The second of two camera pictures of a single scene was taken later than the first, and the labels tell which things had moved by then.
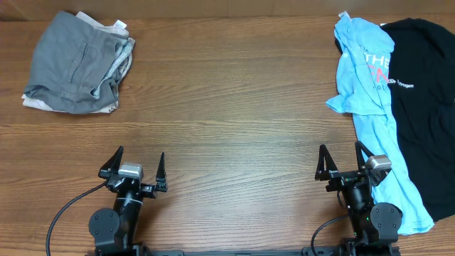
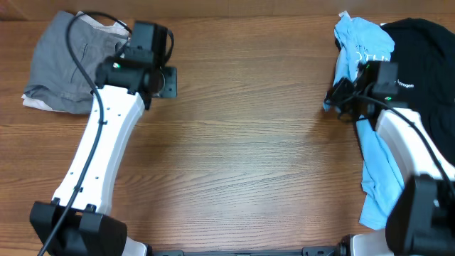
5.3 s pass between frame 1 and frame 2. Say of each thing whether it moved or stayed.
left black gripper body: moved
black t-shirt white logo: stayed
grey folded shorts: stayed
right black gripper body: moved
